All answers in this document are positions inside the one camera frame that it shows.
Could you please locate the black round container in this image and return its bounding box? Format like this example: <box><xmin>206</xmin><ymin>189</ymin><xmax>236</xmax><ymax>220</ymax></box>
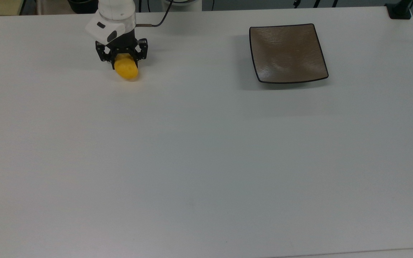
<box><xmin>67</xmin><ymin>0</ymin><xmax>100</xmax><ymax>14</ymax></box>

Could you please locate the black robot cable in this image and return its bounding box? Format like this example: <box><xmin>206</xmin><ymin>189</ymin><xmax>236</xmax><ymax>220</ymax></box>
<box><xmin>136</xmin><ymin>0</ymin><xmax>174</xmax><ymax>28</ymax></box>

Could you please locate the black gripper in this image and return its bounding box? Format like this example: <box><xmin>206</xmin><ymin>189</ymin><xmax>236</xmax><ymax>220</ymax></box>
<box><xmin>95</xmin><ymin>29</ymin><xmax>149</xmax><ymax>70</ymax></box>

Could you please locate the brown square ceramic plate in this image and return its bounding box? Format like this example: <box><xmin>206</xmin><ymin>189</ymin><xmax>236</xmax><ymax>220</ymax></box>
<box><xmin>249</xmin><ymin>23</ymin><xmax>329</xmax><ymax>84</ymax></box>

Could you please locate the black clamp mount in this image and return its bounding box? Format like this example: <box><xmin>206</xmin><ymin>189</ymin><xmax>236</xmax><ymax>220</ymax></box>
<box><xmin>385</xmin><ymin>0</ymin><xmax>413</xmax><ymax>20</ymax></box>

